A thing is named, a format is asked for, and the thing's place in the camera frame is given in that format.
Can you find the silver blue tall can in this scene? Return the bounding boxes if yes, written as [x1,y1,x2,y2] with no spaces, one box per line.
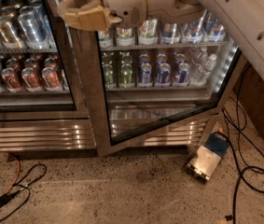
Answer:
[18,13,49,49]

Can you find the red cola can right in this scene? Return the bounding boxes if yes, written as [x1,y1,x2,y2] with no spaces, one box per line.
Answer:
[42,67,63,91]

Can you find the blue soda can middle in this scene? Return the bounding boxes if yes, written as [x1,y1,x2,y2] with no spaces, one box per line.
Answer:
[156,63,171,87]

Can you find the brown wooden cabinet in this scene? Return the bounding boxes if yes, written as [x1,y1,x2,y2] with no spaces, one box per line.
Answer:
[233,63,264,140]

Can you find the stainless fridge bottom grille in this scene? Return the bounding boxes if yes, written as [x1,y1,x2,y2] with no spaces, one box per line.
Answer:
[0,118,215,155]

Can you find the blue soda can left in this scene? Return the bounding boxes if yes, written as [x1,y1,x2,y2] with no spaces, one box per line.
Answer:
[138,63,152,87]

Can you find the white green soda can middle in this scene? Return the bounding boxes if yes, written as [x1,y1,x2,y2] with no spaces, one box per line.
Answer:
[117,28,134,46]

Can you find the gold silver can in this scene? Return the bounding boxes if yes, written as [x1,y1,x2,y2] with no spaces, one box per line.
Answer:
[0,16,26,49]

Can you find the blue silver energy can right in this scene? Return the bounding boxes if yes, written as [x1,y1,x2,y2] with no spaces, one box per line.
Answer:
[203,12,226,42]

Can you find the red cola can left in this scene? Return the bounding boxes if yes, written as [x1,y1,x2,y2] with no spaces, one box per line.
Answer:
[1,68,23,92]

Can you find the blue pad on floor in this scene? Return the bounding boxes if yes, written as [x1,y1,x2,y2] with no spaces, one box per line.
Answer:
[204,134,229,157]

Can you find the blue silver energy can left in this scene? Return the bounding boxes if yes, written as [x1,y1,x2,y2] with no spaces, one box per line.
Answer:
[160,22,180,44]

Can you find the white green soda can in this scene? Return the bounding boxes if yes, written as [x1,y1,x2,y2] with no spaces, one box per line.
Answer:
[98,29,113,48]
[139,19,158,45]
[117,28,134,46]

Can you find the blue silver energy can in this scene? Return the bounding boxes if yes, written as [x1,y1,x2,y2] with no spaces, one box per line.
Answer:
[203,12,226,42]
[160,22,180,44]
[182,19,203,43]

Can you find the blue soda can right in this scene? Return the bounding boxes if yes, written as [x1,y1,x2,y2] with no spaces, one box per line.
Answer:
[174,63,190,86]

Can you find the red cola can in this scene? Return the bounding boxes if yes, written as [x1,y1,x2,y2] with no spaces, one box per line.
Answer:
[21,67,42,91]
[1,68,23,92]
[42,67,63,91]

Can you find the white green soda can left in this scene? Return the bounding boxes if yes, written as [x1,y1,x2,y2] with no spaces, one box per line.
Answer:
[98,29,113,48]

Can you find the clear water bottle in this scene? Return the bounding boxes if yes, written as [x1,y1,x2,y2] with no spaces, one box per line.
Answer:
[190,54,217,87]

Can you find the glass fridge door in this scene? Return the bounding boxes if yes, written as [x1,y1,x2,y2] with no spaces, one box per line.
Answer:
[0,0,88,122]
[71,0,242,147]

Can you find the orange cable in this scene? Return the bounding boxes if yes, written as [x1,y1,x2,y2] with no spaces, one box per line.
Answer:
[0,152,21,211]

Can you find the black cable bundle right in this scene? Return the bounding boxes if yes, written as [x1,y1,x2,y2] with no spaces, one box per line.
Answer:
[220,63,264,224]

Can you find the white green soda can right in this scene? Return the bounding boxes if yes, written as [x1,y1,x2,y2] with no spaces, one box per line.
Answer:
[139,19,158,45]

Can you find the black cable with adapter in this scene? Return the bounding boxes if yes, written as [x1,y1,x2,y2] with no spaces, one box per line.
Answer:
[0,163,48,224]

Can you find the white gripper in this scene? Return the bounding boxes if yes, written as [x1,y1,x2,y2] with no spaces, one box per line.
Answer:
[57,0,147,31]

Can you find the red cola can middle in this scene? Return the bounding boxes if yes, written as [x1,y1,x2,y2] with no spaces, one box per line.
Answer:
[21,67,42,91]

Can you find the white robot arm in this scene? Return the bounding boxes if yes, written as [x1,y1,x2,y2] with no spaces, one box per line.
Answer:
[58,0,264,175]

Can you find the blue silver energy can middle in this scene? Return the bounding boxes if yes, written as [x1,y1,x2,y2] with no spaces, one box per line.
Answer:
[182,19,203,43]

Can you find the blue soda can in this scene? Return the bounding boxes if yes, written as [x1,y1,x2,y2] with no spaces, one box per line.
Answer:
[156,63,171,87]
[174,63,190,86]
[138,63,152,87]

